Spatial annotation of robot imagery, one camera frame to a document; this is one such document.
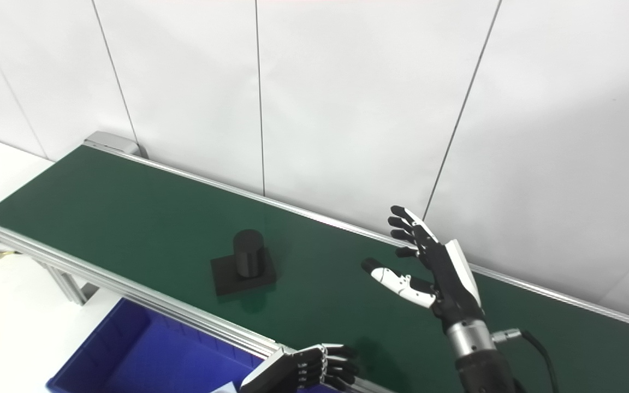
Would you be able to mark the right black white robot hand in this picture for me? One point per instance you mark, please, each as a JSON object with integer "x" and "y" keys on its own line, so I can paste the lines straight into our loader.
{"x": 451, "y": 284}

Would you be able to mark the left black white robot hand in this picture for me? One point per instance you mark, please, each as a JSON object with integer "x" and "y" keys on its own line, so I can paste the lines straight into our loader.
{"x": 298, "y": 371}

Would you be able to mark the black cylinder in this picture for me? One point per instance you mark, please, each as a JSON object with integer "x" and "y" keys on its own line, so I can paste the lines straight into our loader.
{"x": 246, "y": 256}

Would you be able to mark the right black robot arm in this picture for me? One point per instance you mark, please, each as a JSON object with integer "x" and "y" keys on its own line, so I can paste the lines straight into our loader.
{"x": 484, "y": 371}

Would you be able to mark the blue plastic bin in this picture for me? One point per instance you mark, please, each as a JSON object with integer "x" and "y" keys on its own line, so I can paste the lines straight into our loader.
{"x": 145, "y": 360}

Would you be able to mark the green conveyor belt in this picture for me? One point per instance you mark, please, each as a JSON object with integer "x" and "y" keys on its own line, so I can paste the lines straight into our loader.
{"x": 129, "y": 292}
{"x": 129, "y": 218}

